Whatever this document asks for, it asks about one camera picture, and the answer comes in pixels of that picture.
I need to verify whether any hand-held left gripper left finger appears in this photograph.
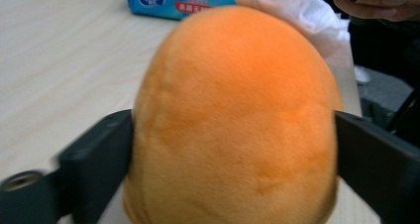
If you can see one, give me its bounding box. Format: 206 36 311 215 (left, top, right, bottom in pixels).
52 108 134 224

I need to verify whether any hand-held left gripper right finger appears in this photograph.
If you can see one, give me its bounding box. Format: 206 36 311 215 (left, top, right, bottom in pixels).
333 110 420 224

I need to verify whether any white wet wipe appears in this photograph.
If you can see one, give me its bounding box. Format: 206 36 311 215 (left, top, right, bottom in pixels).
230 0 355 69

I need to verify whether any orange plush toy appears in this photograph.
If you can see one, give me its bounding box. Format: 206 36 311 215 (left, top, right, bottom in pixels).
121 4 345 224

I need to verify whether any blue wet wipe pack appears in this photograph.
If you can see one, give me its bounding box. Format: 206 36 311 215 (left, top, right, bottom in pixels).
121 0 238 22

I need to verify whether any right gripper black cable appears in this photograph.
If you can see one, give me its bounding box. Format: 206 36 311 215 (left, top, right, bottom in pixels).
385 87 420 137

